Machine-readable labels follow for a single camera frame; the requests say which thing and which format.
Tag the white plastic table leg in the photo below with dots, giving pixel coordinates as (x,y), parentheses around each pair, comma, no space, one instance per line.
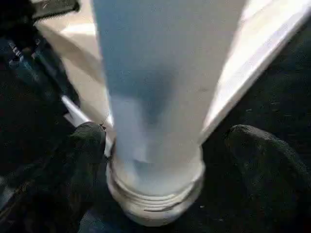
(165,72)

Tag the black work mat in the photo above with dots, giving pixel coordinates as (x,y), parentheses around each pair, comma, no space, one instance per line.
(279,109)

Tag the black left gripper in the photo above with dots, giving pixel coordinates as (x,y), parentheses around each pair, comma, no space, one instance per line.
(36,14)

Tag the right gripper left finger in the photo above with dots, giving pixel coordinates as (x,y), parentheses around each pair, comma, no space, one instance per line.
(73,184)

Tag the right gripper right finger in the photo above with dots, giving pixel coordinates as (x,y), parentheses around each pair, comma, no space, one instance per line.
(267,184)

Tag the white plastic table top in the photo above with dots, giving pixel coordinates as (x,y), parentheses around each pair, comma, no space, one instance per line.
(255,48)

